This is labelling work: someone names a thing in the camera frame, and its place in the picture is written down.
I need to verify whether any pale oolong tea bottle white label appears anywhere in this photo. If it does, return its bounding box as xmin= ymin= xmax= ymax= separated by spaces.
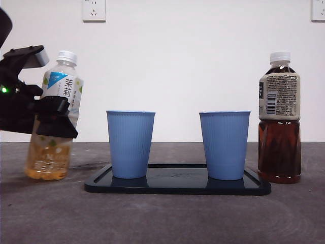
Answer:
xmin=24 ymin=50 xmax=84 ymax=181

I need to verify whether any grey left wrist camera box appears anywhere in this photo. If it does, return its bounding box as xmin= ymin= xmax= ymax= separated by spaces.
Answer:
xmin=25 ymin=46 xmax=50 ymax=69

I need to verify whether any blue ribbed plastic cup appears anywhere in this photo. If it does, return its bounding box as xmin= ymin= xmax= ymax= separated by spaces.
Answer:
xmin=199 ymin=110 xmax=251 ymax=181
xmin=106 ymin=110 xmax=156 ymax=179

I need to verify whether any white wall socket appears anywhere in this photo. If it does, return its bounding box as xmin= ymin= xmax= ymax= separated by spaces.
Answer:
xmin=311 ymin=0 xmax=325 ymax=22
xmin=82 ymin=0 xmax=106 ymax=22

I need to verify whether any dark teal rectangular tray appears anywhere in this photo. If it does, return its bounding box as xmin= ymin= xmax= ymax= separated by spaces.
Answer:
xmin=84 ymin=163 xmax=272 ymax=196

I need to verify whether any dark tea bottle beige label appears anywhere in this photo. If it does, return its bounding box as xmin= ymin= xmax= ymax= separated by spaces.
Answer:
xmin=257 ymin=51 xmax=302 ymax=184

